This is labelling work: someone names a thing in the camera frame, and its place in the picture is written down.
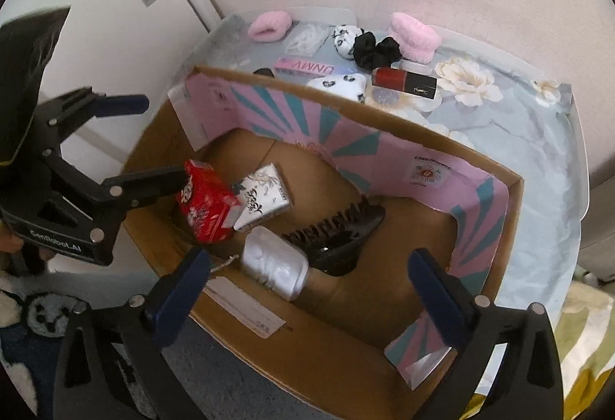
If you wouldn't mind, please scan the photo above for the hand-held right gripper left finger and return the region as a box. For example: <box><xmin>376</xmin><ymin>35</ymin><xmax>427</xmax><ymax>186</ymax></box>
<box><xmin>53</xmin><ymin>248</ymin><xmax>212</xmax><ymax>420</ymax></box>

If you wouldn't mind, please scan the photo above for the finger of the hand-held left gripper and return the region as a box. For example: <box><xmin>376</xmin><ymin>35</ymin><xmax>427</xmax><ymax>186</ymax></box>
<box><xmin>44</xmin><ymin>150</ymin><xmax>193</xmax><ymax>258</ymax></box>
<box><xmin>36</xmin><ymin>86</ymin><xmax>151</xmax><ymax>152</ymax></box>

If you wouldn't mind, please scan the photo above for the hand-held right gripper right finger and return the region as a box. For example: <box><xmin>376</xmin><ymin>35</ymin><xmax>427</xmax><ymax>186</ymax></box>
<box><xmin>407</xmin><ymin>248</ymin><xmax>564</xmax><ymax>420</ymax></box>

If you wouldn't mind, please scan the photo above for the red snack box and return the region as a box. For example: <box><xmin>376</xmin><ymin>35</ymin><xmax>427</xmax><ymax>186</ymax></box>
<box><xmin>177</xmin><ymin>159</ymin><xmax>241</xmax><ymax>244</ymax></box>

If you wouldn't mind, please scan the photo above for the cardboard box with pink flaps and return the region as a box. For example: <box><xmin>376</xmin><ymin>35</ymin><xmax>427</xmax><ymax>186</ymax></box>
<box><xmin>120</xmin><ymin>64</ymin><xmax>524</xmax><ymax>420</ymax></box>

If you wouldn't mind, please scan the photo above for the black scrunchie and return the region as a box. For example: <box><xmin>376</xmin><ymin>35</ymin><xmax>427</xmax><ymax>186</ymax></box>
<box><xmin>352</xmin><ymin>33</ymin><xmax>402</xmax><ymax>69</ymax></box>

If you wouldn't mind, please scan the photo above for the floral covered desktop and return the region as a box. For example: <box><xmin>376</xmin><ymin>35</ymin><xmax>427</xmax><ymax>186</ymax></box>
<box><xmin>166</xmin><ymin>7</ymin><xmax>589</xmax><ymax>310</ymax></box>

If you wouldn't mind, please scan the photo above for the silvery white packet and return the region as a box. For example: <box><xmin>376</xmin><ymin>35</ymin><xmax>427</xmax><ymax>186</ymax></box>
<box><xmin>239</xmin><ymin>226</ymin><xmax>311</xmax><ymax>302</ymax></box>

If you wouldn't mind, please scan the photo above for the black hair claw clip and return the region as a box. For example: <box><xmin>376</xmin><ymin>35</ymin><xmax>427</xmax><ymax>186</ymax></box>
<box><xmin>281</xmin><ymin>196</ymin><xmax>386</xmax><ymax>277</ymax></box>

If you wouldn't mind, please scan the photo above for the white black-patterned tissue packet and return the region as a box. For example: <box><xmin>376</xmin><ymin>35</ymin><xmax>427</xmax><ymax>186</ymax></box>
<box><xmin>232</xmin><ymin>163</ymin><xmax>294</xmax><ymax>231</ymax></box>

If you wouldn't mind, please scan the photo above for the panda print rug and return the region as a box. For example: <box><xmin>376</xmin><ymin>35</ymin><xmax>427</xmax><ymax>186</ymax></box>
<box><xmin>0</xmin><ymin>271</ymin><xmax>159</xmax><ymax>420</ymax></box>

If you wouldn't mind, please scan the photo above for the yellow green blanket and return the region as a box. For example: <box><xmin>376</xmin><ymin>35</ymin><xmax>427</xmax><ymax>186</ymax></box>
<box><xmin>461</xmin><ymin>276</ymin><xmax>615</xmax><ymax>420</ymax></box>

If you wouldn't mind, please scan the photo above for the small pink fuzzy scrunchie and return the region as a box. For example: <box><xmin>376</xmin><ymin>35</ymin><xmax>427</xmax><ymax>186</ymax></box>
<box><xmin>248</xmin><ymin>11</ymin><xmax>292</xmax><ymax>42</ymax></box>

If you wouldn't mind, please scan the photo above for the pink tube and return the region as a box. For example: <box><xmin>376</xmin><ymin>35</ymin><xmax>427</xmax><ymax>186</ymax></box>
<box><xmin>274</xmin><ymin>57</ymin><xmax>347</xmax><ymax>77</ymax></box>

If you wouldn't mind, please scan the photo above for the red bottle with black cap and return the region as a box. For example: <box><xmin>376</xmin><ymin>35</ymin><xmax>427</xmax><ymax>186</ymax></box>
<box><xmin>371</xmin><ymin>67</ymin><xmax>438</xmax><ymax>100</ymax></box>

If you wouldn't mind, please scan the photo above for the large pink fuzzy wristband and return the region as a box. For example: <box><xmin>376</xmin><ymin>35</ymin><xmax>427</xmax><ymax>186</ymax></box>
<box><xmin>388</xmin><ymin>11</ymin><xmax>442</xmax><ymax>63</ymax></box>

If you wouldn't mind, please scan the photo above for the clear bag of hair ties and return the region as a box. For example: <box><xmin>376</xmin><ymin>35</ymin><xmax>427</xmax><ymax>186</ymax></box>
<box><xmin>286</xmin><ymin>22</ymin><xmax>332</xmax><ymax>58</ymax></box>

